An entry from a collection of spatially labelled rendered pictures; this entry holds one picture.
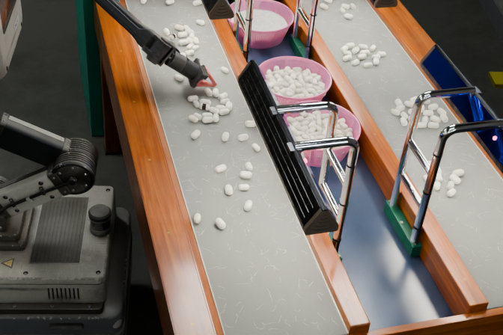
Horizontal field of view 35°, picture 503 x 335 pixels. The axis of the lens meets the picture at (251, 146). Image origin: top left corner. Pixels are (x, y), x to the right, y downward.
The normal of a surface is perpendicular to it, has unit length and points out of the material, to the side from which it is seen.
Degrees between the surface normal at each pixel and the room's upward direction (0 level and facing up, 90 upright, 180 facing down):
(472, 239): 0
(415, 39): 0
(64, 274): 0
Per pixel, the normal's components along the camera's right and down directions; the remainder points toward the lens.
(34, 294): 0.06, 0.62
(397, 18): 0.07, -0.78
